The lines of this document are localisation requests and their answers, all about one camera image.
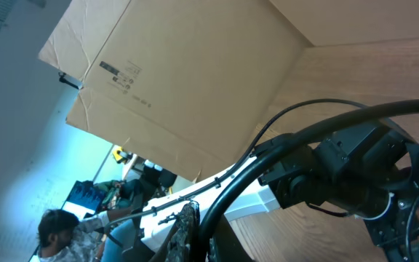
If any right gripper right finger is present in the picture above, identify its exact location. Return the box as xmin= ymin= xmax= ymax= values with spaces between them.
xmin=209 ymin=216 xmax=253 ymax=262

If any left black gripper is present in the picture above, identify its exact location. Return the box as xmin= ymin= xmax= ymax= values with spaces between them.
xmin=364 ymin=152 xmax=419 ymax=261

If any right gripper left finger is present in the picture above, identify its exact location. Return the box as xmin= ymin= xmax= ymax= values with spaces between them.
xmin=154 ymin=200 xmax=200 ymax=262

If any black USB-A to C cable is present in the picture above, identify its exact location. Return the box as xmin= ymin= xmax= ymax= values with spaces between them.
xmin=194 ymin=100 xmax=419 ymax=261

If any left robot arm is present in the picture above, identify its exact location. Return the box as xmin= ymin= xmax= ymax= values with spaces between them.
xmin=258 ymin=121 xmax=419 ymax=261

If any seated person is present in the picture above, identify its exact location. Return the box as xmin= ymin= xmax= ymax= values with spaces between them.
xmin=93 ymin=179 xmax=145 ymax=211
xmin=37 ymin=207 xmax=132 ymax=262

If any brown cardboard box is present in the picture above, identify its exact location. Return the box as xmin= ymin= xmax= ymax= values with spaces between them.
xmin=39 ymin=0 xmax=419 ymax=180

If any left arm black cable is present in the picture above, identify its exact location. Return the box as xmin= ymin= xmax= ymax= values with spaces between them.
xmin=103 ymin=98 xmax=370 ymax=234

